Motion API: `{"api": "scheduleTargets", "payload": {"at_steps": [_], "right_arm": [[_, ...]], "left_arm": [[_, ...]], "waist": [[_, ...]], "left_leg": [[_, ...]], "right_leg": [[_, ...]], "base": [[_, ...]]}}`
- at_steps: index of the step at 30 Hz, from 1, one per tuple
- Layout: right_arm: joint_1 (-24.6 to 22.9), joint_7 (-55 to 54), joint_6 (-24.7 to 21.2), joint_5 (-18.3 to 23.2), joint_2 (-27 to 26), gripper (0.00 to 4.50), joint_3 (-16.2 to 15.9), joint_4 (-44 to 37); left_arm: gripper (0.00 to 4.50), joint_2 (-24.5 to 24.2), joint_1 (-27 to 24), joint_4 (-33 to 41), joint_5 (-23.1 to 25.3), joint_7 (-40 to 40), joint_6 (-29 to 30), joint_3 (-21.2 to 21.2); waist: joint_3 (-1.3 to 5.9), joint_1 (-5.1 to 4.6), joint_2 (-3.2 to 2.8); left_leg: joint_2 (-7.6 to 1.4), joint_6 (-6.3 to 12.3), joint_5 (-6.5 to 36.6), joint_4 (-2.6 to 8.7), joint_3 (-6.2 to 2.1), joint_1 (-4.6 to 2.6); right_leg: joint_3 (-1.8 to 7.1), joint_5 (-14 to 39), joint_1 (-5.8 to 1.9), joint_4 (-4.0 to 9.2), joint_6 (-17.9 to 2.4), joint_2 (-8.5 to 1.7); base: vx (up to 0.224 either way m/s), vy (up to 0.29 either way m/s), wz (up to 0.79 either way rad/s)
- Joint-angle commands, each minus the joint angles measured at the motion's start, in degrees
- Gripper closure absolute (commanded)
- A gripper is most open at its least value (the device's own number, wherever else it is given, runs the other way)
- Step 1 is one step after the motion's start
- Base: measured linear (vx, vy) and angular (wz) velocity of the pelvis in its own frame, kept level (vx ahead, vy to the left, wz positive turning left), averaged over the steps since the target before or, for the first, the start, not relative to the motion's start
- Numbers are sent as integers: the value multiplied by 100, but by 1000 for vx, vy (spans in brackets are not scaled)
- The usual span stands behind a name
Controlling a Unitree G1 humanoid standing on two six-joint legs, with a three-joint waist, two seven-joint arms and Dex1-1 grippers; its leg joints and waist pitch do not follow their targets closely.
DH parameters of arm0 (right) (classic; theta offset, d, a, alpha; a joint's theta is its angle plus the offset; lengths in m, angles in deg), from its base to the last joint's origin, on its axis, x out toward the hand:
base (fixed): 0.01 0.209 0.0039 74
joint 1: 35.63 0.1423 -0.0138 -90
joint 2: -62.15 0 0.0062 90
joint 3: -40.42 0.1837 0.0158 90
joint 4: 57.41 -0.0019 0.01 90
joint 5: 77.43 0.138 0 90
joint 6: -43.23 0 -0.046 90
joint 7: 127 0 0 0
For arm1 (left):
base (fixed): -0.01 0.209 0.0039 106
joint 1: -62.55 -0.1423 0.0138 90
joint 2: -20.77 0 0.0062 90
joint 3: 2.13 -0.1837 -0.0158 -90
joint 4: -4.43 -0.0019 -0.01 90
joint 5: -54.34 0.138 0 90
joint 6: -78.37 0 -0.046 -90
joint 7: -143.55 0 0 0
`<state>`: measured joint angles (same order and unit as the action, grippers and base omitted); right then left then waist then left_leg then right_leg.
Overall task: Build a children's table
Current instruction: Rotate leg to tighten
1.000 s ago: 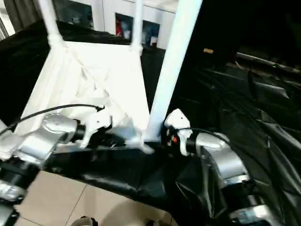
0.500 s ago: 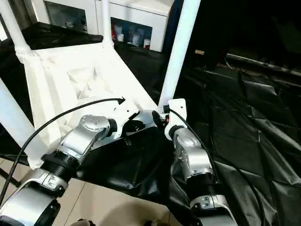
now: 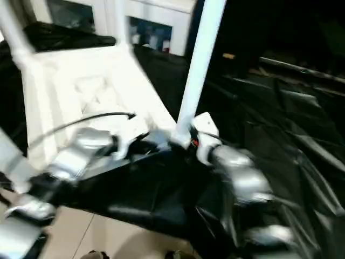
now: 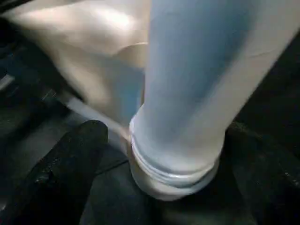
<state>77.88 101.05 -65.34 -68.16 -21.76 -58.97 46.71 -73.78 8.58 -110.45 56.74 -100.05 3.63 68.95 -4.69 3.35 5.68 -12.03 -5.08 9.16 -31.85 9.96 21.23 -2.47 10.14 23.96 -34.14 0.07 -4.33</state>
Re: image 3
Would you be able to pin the white plastic table leg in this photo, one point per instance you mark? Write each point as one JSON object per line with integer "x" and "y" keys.
{"x": 199, "y": 65}
{"x": 123, "y": 32}
{"x": 11, "y": 156}
{"x": 13, "y": 32}

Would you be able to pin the white plastic table top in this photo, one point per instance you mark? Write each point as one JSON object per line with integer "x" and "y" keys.
{"x": 81, "y": 81}

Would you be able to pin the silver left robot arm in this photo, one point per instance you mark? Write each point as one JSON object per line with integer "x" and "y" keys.
{"x": 81, "y": 148}

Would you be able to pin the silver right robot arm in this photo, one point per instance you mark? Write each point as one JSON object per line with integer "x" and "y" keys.
{"x": 237, "y": 172}

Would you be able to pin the black plastic mat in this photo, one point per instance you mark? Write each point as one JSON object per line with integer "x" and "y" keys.
{"x": 269, "y": 135}

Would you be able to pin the small gold label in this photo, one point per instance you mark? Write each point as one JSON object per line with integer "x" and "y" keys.
{"x": 229, "y": 55}

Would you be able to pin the white glass-door cabinet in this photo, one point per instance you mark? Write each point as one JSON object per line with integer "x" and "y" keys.
{"x": 161, "y": 11}

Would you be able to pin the black low bench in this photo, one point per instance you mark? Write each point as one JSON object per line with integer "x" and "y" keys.
{"x": 302, "y": 70}

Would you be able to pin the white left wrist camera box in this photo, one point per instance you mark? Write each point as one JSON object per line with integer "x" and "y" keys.
{"x": 126, "y": 141}

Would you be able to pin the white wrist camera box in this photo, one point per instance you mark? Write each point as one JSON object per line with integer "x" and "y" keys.
{"x": 204, "y": 129}
{"x": 126, "y": 141}

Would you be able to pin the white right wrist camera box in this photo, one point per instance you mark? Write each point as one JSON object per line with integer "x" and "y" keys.
{"x": 204, "y": 129}

